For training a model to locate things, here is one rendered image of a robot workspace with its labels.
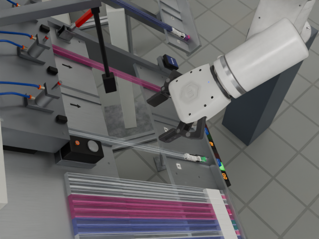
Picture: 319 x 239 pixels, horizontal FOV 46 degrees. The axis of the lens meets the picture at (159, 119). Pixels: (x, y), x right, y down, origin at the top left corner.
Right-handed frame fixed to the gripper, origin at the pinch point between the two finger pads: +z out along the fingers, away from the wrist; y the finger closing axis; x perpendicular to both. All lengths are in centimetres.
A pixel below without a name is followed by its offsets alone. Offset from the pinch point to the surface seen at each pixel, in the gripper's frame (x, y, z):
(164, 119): 20.1, -11.3, 7.6
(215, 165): 33.5, 2.0, 3.4
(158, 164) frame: 90, -33, 49
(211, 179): 31.9, 5.7, 5.5
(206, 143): 33.5, -5.0, 3.4
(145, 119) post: 90, -60, 49
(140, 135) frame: 60, -35, 38
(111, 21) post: 21, -57, 15
